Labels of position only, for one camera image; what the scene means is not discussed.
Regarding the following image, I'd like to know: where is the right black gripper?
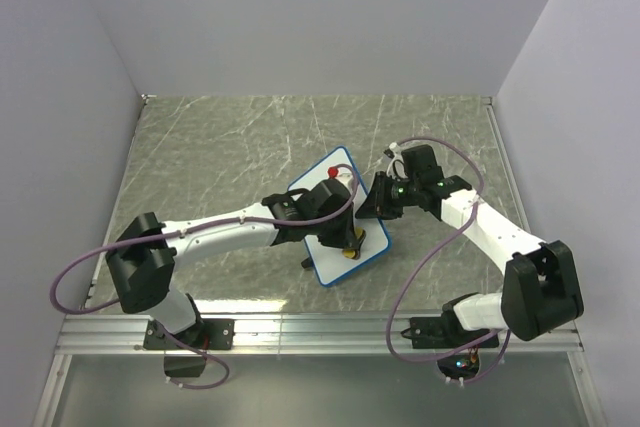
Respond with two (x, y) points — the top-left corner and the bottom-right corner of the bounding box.
(355, 172), (420, 222)

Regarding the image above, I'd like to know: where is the yellow whiteboard eraser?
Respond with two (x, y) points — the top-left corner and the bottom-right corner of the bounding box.
(342, 227), (366, 260)

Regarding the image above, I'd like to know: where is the blue framed whiteboard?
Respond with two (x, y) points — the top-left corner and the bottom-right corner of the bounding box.
(288, 146), (392, 287)

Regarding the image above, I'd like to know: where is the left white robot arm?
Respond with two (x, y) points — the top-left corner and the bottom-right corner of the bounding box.
(105, 177), (362, 349)

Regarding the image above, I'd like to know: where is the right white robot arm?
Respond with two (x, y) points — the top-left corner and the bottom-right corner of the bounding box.
(356, 143), (584, 347)

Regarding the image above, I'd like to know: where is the whiteboard wire stand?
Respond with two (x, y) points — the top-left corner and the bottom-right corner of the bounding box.
(301, 257), (314, 269)

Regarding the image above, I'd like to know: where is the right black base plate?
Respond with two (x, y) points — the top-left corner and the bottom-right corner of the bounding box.
(400, 317), (490, 350)

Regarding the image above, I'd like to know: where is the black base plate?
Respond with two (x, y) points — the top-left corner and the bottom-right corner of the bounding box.
(142, 318), (235, 351)
(400, 317), (490, 350)

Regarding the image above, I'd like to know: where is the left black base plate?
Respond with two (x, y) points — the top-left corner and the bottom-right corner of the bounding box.
(142, 318), (235, 351)

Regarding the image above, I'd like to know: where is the aluminium mounting rail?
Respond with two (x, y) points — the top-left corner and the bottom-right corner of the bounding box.
(54, 313), (585, 357)

